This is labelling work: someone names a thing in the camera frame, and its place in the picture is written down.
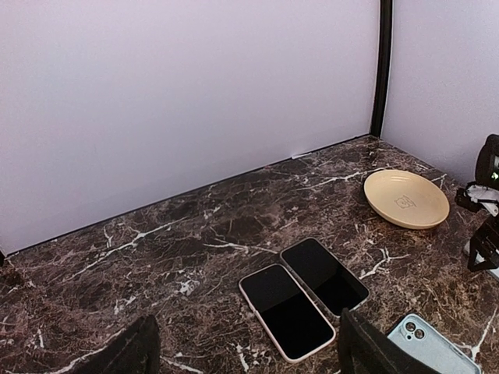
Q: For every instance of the black screen phone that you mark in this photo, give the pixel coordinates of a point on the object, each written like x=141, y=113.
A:
x=323, y=276

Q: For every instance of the right black frame post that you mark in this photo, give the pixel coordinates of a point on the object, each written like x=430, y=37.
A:
x=383, y=67

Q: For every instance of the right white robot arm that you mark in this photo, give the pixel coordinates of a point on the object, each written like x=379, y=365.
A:
x=486, y=172

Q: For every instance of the yellow plate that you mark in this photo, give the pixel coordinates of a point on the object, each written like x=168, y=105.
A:
x=406, y=199

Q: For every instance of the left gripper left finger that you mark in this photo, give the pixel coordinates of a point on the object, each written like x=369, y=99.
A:
x=135, y=350

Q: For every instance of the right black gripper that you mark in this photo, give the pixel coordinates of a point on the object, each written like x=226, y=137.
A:
x=483, y=246

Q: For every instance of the clear phone case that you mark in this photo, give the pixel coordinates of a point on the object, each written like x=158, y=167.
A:
x=364, y=300

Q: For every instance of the light blue phone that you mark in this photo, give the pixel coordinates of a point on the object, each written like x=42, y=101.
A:
x=416, y=337

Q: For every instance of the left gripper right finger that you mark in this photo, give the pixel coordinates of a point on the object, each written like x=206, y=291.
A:
x=362, y=348

